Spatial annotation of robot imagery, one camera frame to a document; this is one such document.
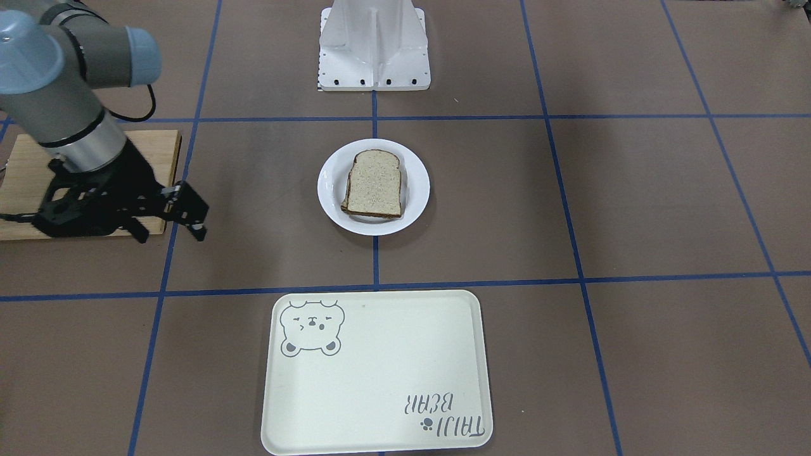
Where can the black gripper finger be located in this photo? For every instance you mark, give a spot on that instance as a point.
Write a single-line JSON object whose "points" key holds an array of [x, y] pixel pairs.
{"points": [[184, 206], [137, 230]]}

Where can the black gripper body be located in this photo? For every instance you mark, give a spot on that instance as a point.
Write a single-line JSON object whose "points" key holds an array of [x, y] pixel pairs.
{"points": [[135, 170]]}

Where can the white round plate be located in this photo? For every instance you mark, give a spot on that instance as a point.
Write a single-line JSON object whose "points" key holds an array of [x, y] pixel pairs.
{"points": [[332, 184]]}

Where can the white bread slice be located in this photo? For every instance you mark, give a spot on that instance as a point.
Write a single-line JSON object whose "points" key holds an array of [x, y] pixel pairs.
{"points": [[375, 157]]}

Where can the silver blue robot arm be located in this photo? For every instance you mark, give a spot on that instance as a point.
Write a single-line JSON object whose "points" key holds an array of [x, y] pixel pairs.
{"points": [[55, 55]]}

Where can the bread slice with fried egg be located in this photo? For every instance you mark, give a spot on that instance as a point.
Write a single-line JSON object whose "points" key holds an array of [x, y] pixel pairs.
{"points": [[374, 192]]}

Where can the wooden cutting board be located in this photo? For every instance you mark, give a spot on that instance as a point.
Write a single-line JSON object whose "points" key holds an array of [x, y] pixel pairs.
{"points": [[27, 176]]}

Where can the cream bear serving tray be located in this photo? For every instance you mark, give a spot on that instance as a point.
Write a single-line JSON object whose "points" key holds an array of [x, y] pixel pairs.
{"points": [[377, 371]]}

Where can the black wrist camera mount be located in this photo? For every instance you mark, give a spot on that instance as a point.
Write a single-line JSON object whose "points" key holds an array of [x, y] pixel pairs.
{"points": [[78, 204]]}

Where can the white pedestal column base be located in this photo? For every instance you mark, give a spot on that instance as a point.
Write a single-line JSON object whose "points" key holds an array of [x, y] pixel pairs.
{"points": [[369, 46]]}

